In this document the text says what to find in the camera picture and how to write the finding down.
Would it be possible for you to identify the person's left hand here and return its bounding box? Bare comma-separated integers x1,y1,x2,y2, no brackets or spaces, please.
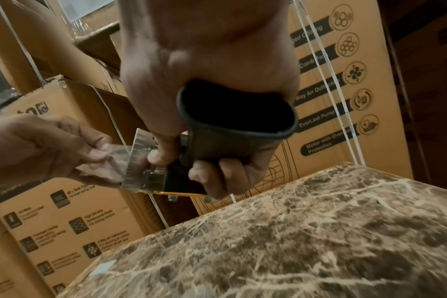
0,114,118,188

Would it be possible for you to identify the person's right hand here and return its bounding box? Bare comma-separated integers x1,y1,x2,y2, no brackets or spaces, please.
118,0,302,201

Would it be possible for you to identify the clear tape roll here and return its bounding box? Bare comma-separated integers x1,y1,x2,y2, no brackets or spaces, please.
76,143,132,188

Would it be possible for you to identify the yellow black tape dispenser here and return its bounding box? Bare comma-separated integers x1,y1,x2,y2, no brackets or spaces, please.
120,78,298,202

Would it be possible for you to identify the black label appliance carton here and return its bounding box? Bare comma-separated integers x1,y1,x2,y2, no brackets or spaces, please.
0,75,170,298

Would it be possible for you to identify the white rectangular sticker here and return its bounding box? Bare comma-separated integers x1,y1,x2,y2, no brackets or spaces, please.
88,260,117,277

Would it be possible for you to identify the fan print appliance carton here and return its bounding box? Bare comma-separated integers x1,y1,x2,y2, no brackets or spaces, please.
190,0,415,217

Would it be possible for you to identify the strapped brown carton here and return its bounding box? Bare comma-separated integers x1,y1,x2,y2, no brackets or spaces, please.
378,0,447,188

